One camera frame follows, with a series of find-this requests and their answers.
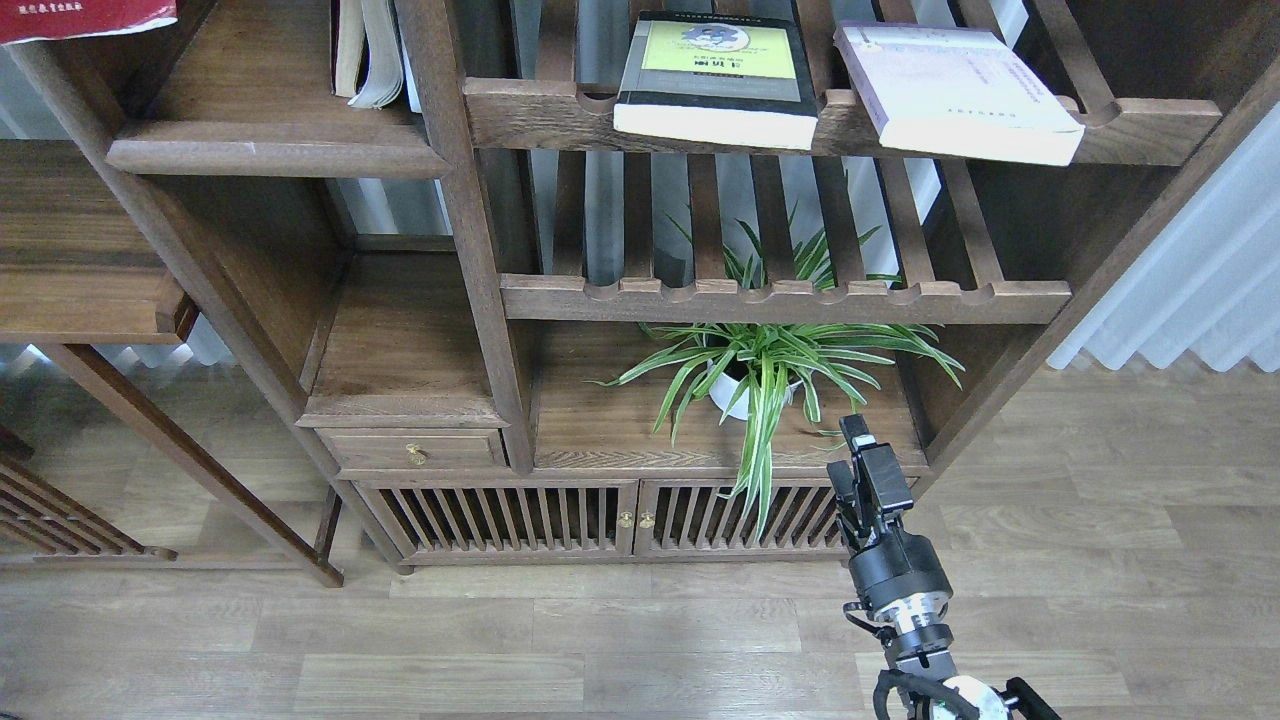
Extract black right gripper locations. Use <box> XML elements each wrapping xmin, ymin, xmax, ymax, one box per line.
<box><xmin>826</xmin><ymin>414</ymin><xmax>952</xmax><ymax>626</ymax></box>

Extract white lavender book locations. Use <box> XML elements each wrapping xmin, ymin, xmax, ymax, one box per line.
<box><xmin>835</xmin><ymin>23</ymin><xmax>1084</xmax><ymax>167</ymax></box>

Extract red paperback book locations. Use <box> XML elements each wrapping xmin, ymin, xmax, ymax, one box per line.
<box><xmin>1</xmin><ymin>0</ymin><xmax>178</xmax><ymax>45</ymax></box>

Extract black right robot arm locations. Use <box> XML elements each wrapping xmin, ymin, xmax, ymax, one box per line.
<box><xmin>827</xmin><ymin>414</ymin><xmax>1059</xmax><ymax>719</ymax></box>

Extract upright cream books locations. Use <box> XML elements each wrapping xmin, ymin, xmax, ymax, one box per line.
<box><xmin>330</xmin><ymin>1</ymin><xmax>422</xmax><ymax>114</ymax></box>

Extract green spider plant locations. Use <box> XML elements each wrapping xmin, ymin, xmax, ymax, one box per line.
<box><xmin>590</xmin><ymin>205</ymin><xmax>965</xmax><ymax>541</ymax></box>

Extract white plant pot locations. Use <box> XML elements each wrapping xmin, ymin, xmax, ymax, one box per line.
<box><xmin>709</xmin><ymin>360</ymin><xmax>803</xmax><ymax>421</ymax></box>

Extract dark wooden bookshelf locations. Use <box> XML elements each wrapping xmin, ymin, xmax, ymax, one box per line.
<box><xmin>6</xmin><ymin>1</ymin><xmax>1277</xmax><ymax>566</ymax></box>

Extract yellow and black book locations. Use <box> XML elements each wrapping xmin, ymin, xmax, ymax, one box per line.
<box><xmin>613</xmin><ymin>12</ymin><xmax>818</xmax><ymax>151</ymax></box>

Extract white sheer curtain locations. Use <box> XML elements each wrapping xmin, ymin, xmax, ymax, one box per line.
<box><xmin>1048</xmin><ymin>109</ymin><xmax>1279</xmax><ymax>372</ymax></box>

